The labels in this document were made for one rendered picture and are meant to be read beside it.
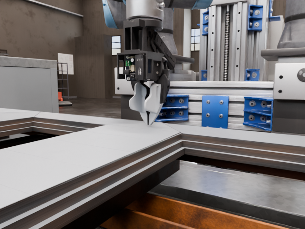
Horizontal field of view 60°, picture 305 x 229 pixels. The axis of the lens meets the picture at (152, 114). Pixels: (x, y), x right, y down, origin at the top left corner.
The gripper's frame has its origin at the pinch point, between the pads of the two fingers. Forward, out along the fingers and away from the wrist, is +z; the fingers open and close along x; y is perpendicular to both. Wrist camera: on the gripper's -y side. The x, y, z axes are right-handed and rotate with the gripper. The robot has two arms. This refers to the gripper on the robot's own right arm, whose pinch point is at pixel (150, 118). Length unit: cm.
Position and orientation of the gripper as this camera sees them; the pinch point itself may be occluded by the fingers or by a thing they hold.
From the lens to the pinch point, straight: 58.3
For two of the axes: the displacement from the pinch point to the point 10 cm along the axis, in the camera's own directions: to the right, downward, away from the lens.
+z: 0.0, 9.9, 1.3
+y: -5.0, 1.1, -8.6
